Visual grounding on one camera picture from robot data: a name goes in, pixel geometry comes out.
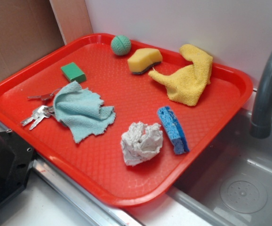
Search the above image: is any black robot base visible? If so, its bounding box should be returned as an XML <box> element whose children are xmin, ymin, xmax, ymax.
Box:
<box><xmin>0</xmin><ymin>131</ymin><xmax>35</xmax><ymax>207</ymax></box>

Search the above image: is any crumpled white paper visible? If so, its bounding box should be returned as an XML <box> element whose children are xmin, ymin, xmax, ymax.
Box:
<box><xmin>120</xmin><ymin>122</ymin><xmax>163</xmax><ymax>166</ymax></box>

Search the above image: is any red plastic tray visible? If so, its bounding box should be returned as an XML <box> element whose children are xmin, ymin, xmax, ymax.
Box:
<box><xmin>0</xmin><ymin>34</ymin><xmax>253</xmax><ymax>207</ymax></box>

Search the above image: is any blue sponge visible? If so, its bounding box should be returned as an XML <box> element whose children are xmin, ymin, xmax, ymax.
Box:
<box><xmin>157</xmin><ymin>106</ymin><xmax>190</xmax><ymax>155</ymax></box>

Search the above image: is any yellow scouring sponge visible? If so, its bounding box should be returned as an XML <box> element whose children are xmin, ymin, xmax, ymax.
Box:
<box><xmin>127</xmin><ymin>48</ymin><xmax>163</xmax><ymax>74</ymax></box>

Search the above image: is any light blue cloth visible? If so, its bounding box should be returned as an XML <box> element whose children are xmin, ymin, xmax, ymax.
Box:
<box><xmin>53</xmin><ymin>81</ymin><xmax>116</xmax><ymax>144</ymax></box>

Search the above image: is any yellow cloth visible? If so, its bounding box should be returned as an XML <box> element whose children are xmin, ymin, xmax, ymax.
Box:
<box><xmin>148</xmin><ymin>44</ymin><xmax>213</xmax><ymax>106</ymax></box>

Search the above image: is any green textured ball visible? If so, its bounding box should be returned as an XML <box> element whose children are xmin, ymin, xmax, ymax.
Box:
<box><xmin>111</xmin><ymin>35</ymin><xmax>131</xmax><ymax>56</ymax></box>

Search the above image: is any green rectangular block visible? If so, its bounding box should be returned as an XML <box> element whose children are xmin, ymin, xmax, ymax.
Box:
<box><xmin>61</xmin><ymin>62</ymin><xmax>87</xmax><ymax>83</ymax></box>

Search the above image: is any silver key bunch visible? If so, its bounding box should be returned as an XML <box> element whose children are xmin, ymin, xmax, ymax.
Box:
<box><xmin>21</xmin><ymin>88</ymin><xmax>61</xmax><ymax>130</ymax></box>

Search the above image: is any grey sink basin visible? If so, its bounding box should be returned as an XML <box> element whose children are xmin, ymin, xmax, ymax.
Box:
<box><xmin>168</xmin><ymin>110</ymin><xmax>272</xmax><ymax>226</ymax></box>

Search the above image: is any brown cardboard panel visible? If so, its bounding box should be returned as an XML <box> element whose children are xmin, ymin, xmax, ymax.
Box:
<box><xmin>0</xmin><ymin>0</ymin><xmax>93</xmax><ymax>81</ymax></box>

